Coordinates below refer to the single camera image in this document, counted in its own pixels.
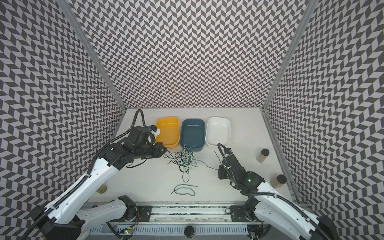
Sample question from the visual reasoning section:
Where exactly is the cable bundle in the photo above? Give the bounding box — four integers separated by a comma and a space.
163, 145, 220, 183

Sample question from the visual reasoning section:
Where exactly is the green cable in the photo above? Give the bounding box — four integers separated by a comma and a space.
170, 183, 199, 197

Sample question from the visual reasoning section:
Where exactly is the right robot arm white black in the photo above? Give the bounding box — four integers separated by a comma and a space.
217, 144, 340, 240

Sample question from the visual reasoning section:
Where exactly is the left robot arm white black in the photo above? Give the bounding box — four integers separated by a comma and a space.
22, 124, 167, 240

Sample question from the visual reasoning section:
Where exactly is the spice jar black lid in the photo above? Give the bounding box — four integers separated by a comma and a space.
257, 149, 270, 163
270, 175, 287, 189

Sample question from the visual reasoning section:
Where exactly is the yellow plastic bin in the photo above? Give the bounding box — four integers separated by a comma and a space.
156, 117, 180, 149

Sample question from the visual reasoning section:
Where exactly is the dark teal plastic bin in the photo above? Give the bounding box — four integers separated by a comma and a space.
180, 119, 206, 152

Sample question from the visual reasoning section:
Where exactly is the small yellow round object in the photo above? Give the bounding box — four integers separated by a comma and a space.
97, 184, 107, 194

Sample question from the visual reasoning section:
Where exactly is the white plastic bin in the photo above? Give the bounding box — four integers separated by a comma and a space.
205, 117, 232, 147

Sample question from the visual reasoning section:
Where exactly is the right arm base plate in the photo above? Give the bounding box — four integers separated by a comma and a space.
230, 206, 258, 222

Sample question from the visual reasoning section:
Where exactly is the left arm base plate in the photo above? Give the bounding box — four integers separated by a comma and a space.
123, 206, 153, 222

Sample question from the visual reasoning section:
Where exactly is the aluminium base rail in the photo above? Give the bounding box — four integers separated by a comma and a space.
83, 201, 310, 226

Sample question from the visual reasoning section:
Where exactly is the left corner aluminium post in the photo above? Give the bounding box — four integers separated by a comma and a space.
56, 0, 127, 112

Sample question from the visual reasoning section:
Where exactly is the corner aluminium post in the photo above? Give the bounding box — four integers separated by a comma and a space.
262, 0, 319, 113
56, 0, 127, 112

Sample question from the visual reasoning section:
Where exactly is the right corner aluminium post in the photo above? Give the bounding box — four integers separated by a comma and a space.
262, 0, 319, 113

